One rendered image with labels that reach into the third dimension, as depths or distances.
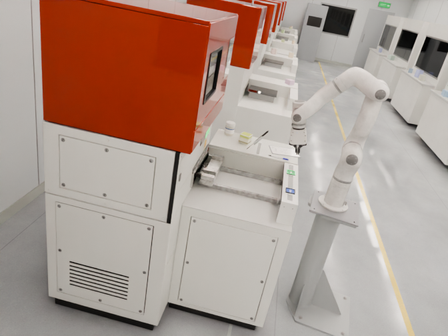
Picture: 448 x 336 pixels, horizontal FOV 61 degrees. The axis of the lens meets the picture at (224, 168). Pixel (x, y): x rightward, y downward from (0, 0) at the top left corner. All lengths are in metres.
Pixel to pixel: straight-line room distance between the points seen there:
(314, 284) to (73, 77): 2.00
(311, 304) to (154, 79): 1.99
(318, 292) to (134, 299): 1.29
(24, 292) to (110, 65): 1.64
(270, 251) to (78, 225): 1.07
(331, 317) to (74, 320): 1.70
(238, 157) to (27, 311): 1.63
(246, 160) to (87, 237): 1.14
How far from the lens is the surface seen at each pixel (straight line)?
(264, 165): 2.62
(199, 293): 2.50
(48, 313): 2.70
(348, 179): 2.40
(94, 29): 1.81
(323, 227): 2.53
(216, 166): 2.52
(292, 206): 2.13
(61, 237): 2.34
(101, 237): 2.20
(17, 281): 2.93
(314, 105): 2.23
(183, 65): 1.68
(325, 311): 2.98
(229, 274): 2.36
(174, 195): 1.90
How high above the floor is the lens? 1.96
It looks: 25 degrees down
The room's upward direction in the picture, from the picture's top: 11 degrees clockwise
